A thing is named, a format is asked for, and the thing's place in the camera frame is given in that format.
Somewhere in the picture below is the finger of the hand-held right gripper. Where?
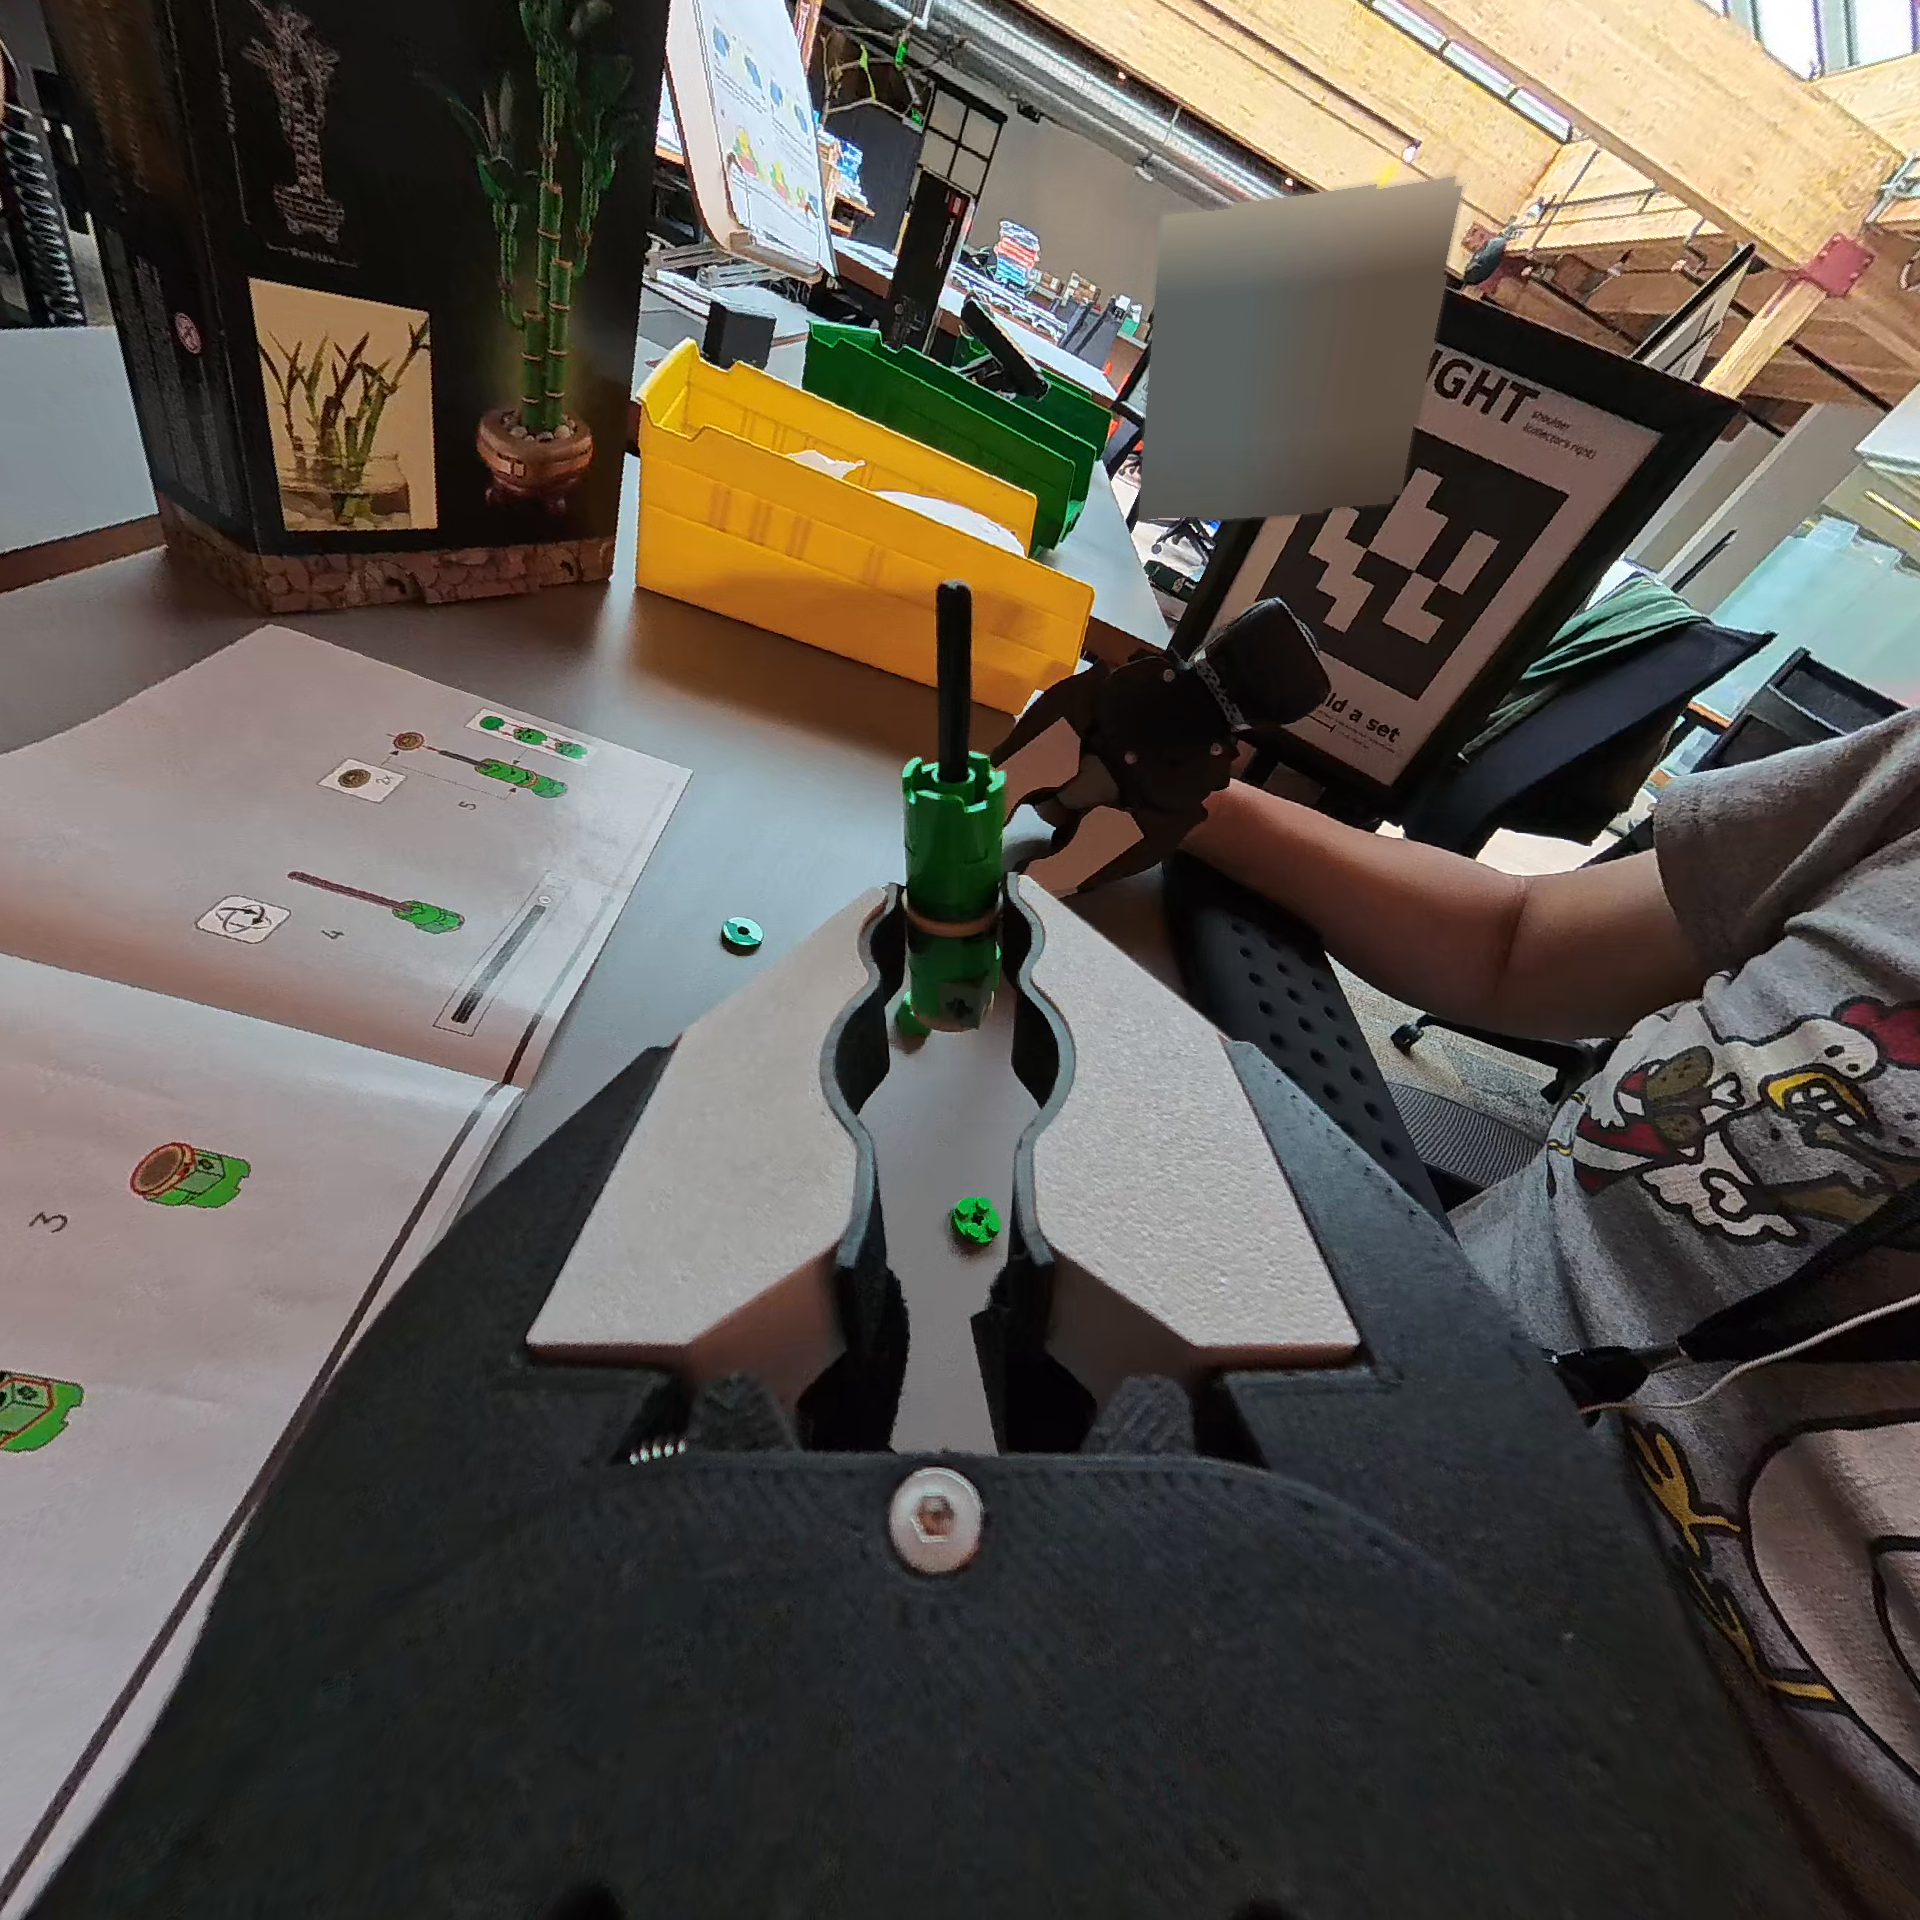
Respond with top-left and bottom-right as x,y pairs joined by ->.
991,716 -> 1089,822
1028,793 -> 1178,898

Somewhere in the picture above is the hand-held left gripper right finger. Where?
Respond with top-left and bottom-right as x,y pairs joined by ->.
977,872 -> 1366,1454

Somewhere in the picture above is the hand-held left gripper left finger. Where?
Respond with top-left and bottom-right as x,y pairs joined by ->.
525,886 -> 913,1454

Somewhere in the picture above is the green bamboo segment black axle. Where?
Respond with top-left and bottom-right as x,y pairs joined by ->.
896,582 -> 1011,1040

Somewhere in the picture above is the white building instruction booklet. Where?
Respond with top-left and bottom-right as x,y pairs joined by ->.
0,621 -> 695,1920

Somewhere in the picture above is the person's right forearm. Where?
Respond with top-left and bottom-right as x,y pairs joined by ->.
1187,782 -> 1719,1036

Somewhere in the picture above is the yellow plastic bin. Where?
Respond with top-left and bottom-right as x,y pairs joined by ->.
636,336 -> 1098,719

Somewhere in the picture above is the black chair base with casters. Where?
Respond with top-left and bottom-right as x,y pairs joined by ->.
1394,1008 -> 1599,1111

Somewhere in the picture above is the green plastic bin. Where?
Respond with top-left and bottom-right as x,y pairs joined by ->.
802,319 -> 1115,553

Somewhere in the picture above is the black tool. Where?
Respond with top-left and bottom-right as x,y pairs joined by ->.
960,297 -> 1053,402

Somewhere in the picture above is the black office chair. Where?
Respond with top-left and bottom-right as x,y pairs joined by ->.
1404,613 -> 1780,857
1711,645 -> 1907,782

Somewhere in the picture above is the green jacket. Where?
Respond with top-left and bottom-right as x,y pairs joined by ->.
1501,578 -> 1711,720

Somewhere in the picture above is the tall black box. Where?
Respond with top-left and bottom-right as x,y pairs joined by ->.
886,82 -> 1011,351

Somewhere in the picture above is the person's grey printed shirt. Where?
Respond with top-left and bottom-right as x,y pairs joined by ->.
1448,705 -> 1920,1920

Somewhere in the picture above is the document stand with sheet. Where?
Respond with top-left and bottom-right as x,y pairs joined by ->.
662,0 -> 841,280

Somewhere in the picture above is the black bamboo set box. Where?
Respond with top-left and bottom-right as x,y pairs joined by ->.
44,0 -> 673,613

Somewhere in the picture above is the thin white cable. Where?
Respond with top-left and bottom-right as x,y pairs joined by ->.
1583,1291 -> 1920,1418

